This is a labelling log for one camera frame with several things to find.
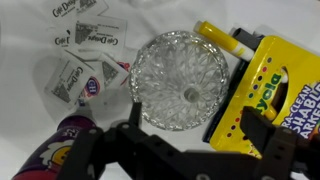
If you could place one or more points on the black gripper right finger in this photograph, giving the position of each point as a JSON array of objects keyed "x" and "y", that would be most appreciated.
[{"x": 283, "y": 150}]

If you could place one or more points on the black marker pen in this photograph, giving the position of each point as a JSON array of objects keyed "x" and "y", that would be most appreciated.
[{"x": 246, "y": 38}]

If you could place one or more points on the yellow Crayola marker box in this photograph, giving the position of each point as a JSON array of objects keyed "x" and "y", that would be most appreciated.
[{"x": 282, "y": 82}]

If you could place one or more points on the clear cut-glass lid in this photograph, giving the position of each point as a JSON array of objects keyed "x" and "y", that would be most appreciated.
[{"x": 181, "y": 80}]

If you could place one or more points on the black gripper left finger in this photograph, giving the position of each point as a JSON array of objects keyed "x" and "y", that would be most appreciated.
[{"x": 94, "y": 148}]

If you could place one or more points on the pile of sugar packets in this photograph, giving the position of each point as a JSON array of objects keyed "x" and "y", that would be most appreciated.
[{"x": 88, "y": 67}]

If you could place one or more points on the yellow marker pen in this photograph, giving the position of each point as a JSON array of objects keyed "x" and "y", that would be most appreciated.
[{"x": 225, "y": 41}]

